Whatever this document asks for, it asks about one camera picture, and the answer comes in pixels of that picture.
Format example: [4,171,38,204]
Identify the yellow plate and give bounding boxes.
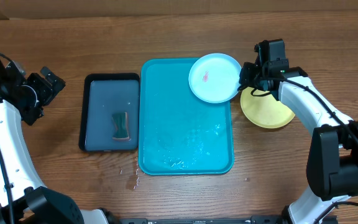
[240,88,295,129]

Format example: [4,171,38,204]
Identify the light blue plate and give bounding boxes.
[188,53,242,103]

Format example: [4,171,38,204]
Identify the green sponge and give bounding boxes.
[112,112,130,141]

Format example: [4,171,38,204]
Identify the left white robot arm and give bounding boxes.
[0,63,110,223]

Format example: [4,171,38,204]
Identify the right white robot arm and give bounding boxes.
[239,60,358,223]

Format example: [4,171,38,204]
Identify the black water tray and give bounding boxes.
[78,73,140,152]

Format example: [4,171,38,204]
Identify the teal plastic tray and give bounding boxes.
[138,58,234,175]

